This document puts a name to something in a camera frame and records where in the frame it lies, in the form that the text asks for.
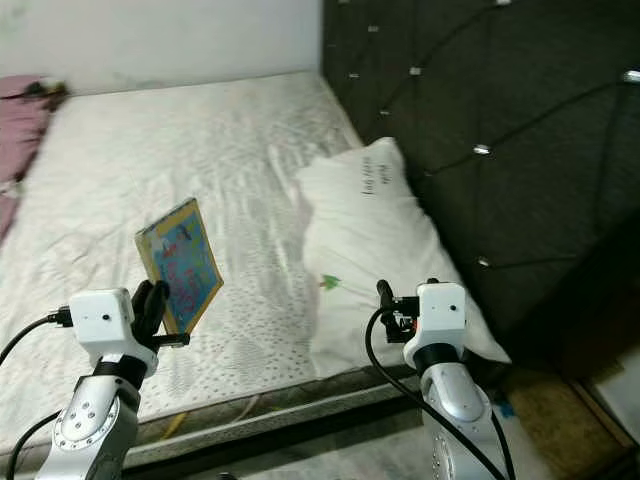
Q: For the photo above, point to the purple cartoon print blanket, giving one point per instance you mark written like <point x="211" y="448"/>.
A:
<point x="20" y="130"/>

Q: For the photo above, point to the white pillow green tree print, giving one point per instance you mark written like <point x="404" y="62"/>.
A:
<point x="370" y="240"/>

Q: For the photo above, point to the yellow bordered children's book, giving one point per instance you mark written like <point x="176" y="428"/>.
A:
<point x="185" y="265"/>

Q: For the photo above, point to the dark bed frame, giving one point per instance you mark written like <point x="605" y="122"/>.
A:
<point x="260" y="435"/>

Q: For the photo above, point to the grey quilted mattress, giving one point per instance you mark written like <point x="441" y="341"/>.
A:
<point x="160" y="150"/>

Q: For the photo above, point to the dark tufted headboard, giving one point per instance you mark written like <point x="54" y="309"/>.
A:
<point x="510" y="80"/>

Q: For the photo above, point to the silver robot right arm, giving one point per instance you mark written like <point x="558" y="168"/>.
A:
<point x="455" y="400"/>

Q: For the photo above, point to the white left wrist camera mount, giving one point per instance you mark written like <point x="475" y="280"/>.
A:
<point x="102" y="318"/>

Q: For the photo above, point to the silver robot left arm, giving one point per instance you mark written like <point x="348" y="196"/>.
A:
<point x="90" y="430"/>

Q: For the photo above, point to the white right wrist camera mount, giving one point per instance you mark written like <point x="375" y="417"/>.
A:
<point x="438" y="308"/>

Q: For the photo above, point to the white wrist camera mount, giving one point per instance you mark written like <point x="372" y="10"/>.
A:
<point x="102" y="318"/>
<point x="438" y="308"/>

